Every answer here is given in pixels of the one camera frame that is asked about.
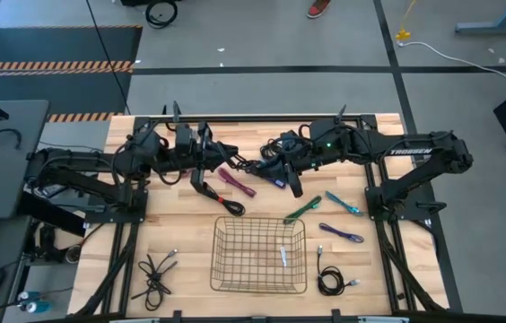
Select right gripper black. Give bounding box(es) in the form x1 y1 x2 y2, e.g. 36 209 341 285
252 128 315 199

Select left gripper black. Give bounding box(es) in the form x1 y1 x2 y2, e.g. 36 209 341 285
174 123 241 196

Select magenta braided cable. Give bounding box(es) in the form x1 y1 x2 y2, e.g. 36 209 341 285
216 167 257 199

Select green braided cable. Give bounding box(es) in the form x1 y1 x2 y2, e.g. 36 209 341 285
283 195 323 225

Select black cable with red strap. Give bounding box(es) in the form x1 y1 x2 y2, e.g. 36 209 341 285
202 181 247 218

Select gold wire basket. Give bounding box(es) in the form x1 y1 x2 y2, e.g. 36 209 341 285
209 215 308 295

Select teal braided cable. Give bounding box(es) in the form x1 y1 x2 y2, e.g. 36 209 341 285
324 190 364 217

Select purple braided cable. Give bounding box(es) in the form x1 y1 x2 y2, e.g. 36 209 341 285
318 222 365 245

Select black cable silver plugs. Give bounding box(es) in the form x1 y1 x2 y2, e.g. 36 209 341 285
316 244 362 297

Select black table support beam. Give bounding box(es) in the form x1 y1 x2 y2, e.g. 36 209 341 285
17 191 88 238

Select person's red shoe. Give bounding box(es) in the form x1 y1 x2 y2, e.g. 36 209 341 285
305 0 333 20

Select black hazard-striped floor mat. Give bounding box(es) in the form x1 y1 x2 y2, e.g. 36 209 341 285
0 24 144 123

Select grey desk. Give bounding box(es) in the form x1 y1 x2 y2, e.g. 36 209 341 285
0 99 50 221

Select grey desk leg foot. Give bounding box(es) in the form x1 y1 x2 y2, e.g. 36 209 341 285
454 0 506 36

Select long thin black floor cable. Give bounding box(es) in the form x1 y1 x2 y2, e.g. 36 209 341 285
84 0 132 116

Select black cable coil on floor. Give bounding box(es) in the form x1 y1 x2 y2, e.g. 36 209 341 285
144 0 179 30

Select yellow power plug cord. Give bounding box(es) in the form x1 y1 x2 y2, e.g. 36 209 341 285
395 0 417 42

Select white floor cord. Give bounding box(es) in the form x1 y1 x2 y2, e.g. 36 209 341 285
397 39 506 93

